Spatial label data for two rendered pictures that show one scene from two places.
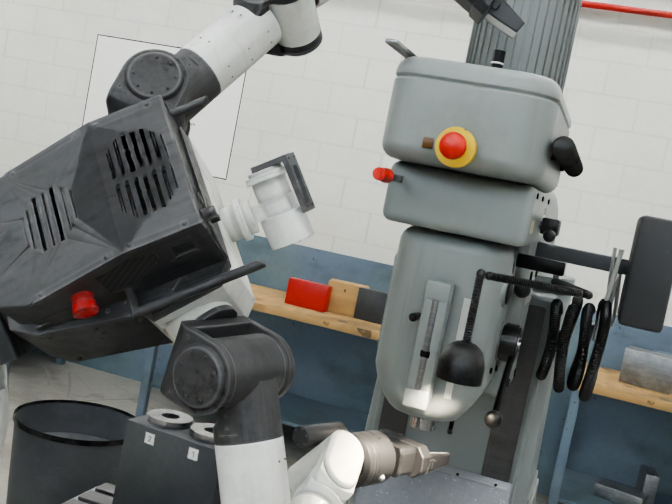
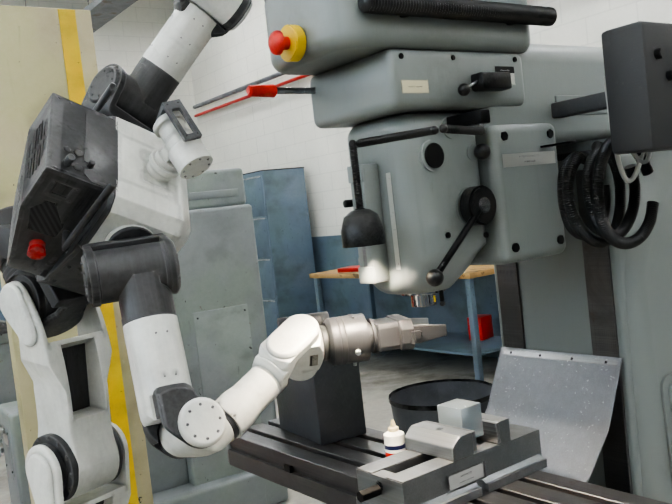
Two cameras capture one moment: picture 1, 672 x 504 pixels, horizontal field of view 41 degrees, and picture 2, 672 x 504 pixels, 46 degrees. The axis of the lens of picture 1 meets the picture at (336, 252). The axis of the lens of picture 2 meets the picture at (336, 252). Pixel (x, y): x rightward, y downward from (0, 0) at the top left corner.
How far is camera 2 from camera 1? 1.06 m
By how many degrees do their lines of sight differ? 38
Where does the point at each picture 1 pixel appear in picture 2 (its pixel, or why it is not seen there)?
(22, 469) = not seen: hidden behind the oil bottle
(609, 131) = not seen: outside the picture
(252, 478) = (134, 348)
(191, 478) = (304, 390)
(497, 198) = (368, 72)
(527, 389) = (607, 256)
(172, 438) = not seen: hidden behind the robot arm
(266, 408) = (140, 293)
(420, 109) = (272, 25)
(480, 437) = (583, 317)
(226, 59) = (163, 52)
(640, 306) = (625, 127)
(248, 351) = (120, 253)
